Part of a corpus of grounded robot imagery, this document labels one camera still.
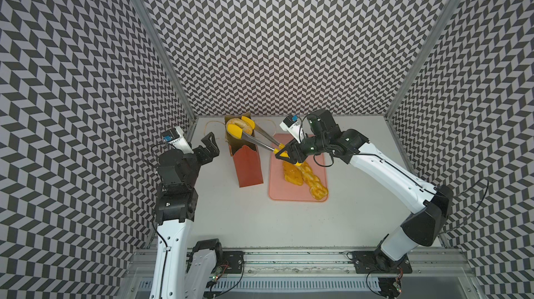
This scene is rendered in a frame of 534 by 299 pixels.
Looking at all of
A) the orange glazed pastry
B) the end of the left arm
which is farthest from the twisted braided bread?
the end of the left arm

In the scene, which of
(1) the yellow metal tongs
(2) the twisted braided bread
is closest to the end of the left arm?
(1) the yellow metal tongs

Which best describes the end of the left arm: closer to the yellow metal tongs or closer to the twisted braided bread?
the yellow metal tongs

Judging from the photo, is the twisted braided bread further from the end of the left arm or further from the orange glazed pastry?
the end of the left arm

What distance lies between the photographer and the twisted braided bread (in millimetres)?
903
